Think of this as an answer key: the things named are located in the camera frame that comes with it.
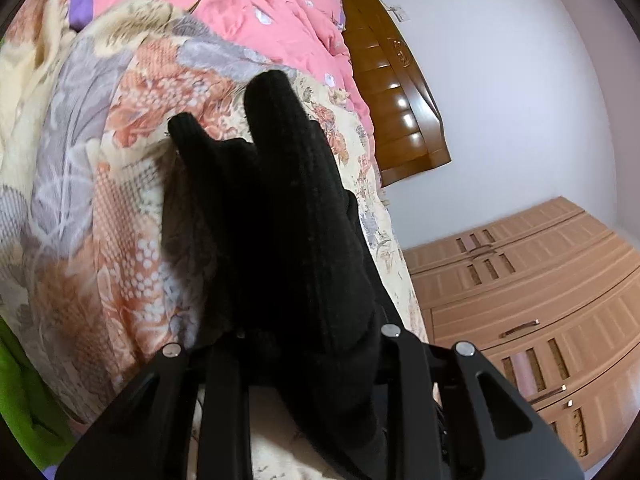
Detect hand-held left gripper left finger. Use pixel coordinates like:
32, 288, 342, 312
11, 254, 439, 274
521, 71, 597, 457
55, 330, 253, 480

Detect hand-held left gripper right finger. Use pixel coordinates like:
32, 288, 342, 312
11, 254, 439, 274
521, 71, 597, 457
370, 324, 586, 480

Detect black pants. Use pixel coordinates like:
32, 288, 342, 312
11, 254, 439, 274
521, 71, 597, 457
160, 69, 451, 480

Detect light wooden wardrobe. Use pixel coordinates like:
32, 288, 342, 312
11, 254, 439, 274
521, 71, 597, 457
402, 196, 640, 471

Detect green cloth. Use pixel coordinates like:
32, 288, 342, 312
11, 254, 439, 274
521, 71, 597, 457
0, 317, 78, 466

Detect floral patterned quilt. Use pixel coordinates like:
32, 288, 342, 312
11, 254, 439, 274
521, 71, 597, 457
0, 0, 436, 480

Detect wooden headboard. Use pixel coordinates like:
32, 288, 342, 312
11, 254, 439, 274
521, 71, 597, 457
325, 0, 452, 188

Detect pink quilt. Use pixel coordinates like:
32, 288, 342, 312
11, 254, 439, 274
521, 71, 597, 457
92, 0, 373, 133

